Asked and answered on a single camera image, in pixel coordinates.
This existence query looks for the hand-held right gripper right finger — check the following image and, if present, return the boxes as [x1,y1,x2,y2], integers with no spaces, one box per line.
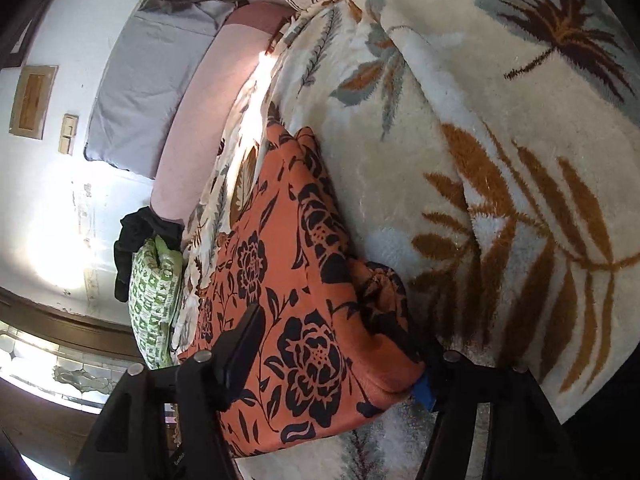
[412,350,566,480]

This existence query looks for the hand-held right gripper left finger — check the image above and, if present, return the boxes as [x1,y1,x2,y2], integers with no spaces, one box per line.
[72,302,266,480]

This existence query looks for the orange black floral garment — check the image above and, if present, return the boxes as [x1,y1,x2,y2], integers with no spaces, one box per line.
[172,122,432,459]

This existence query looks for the green patterned pillow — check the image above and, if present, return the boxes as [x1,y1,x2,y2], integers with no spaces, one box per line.
[128,236,184,369]

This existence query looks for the black cloth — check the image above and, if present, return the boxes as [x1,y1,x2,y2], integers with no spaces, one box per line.
[113,206,186,304]

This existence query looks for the stained glass door panel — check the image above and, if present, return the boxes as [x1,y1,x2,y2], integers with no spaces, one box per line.
[0,321,146,413]

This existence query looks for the pink bolster cushion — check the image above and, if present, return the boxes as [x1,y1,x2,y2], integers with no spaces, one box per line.
[150,2,297,224]

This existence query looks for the grey pillow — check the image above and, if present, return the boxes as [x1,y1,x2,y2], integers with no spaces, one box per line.
[84,0,237,182]

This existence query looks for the cream leaf print blanket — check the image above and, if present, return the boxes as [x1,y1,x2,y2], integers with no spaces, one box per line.
[170,0,640,480]

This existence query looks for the wooden door frame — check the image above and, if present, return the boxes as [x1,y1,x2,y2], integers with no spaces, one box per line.
[0,285,147,363]

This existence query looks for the beige wall switches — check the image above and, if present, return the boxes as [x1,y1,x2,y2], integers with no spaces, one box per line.
[57,113,80,156]

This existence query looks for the beige framed wall panel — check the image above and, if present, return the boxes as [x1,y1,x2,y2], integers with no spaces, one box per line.
[8,64,59,141]

